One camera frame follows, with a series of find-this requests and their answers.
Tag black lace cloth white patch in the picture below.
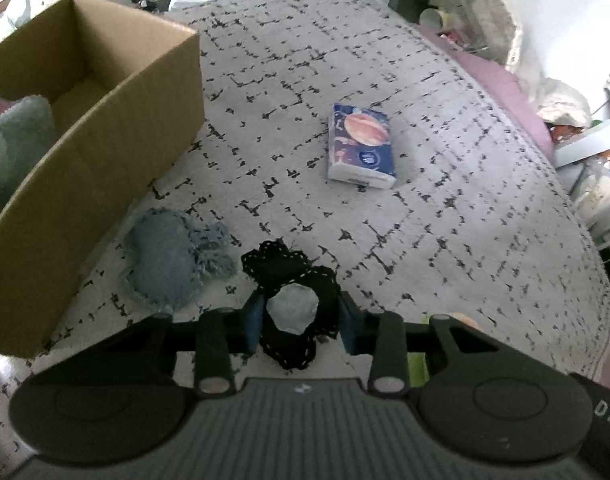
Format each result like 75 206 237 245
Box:
240 240 343 372

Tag light blue plush toy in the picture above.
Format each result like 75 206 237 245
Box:
0 94 62 217

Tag pink bed sheet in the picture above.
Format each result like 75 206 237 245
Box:
409 21 557 162

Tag paper cup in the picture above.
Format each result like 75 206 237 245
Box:
418 7 454 29

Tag blue-grey knitted cloth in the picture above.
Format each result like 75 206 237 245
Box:
124 208 239 310

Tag brown cardboard box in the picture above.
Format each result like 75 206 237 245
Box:
0 0 206 360

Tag white desk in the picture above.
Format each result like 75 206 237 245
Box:
552 110 610 169

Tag clear plastic bottle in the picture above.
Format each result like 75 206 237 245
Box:
434 0 492 52

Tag white crumpled plastic bags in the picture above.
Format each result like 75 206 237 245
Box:
485 0 594 127

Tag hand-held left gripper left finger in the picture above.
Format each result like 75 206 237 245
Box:
130 292 266 399

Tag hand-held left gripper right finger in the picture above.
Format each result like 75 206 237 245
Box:
338 291 537 400

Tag blue planet print tissue pack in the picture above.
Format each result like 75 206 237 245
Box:
327 103 397 190

